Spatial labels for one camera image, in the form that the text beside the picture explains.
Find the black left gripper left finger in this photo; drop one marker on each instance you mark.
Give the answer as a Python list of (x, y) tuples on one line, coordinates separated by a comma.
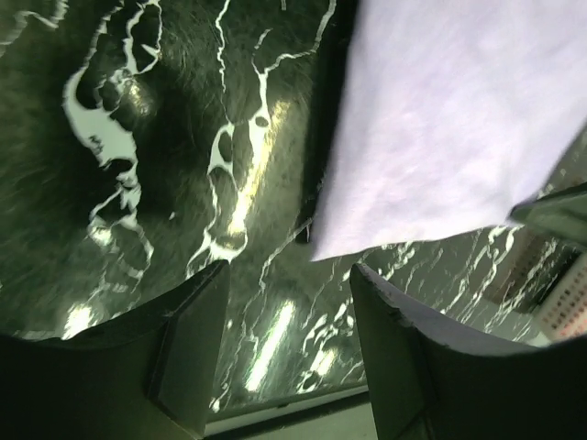
[(146, 374)]

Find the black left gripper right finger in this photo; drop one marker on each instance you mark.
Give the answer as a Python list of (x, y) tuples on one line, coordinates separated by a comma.
[(431, 377)]

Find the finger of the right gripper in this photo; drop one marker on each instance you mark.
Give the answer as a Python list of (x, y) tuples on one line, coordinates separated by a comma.
[(559, 214)]

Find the purple t shirt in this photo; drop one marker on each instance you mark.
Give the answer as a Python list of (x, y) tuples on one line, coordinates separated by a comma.
[(452, 113)]

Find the white plastic laundry basket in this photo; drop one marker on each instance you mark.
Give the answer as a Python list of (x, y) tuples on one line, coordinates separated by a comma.
[(563, 313)]

